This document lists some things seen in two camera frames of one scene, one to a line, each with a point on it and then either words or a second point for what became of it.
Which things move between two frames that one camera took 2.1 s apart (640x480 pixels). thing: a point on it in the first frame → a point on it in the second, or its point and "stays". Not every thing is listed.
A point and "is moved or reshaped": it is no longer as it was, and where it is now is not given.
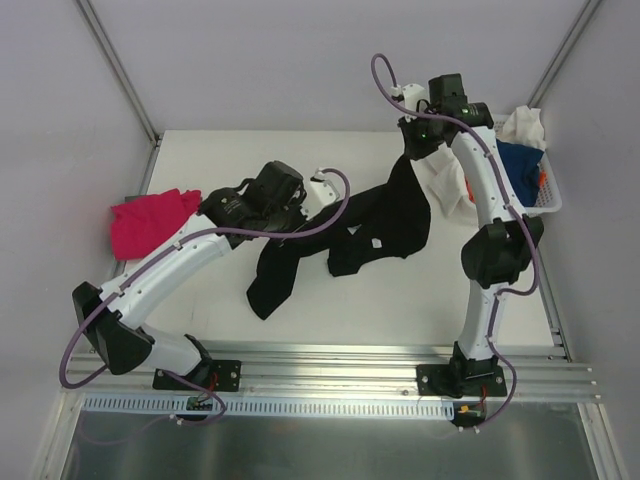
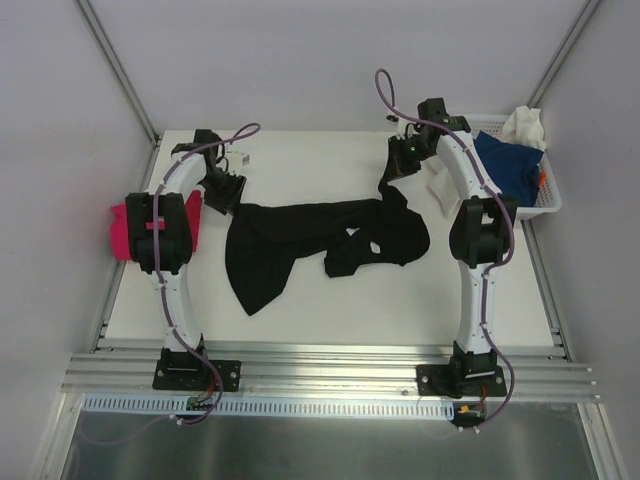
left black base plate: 216,375 stays
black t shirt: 379,222 is moved or reshaped
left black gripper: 295,218 → 225,189
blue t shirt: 522,163 stays
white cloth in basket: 524,126 stays
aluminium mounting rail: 361,370 stays
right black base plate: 460,380 stays
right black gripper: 413,142 → 398,158
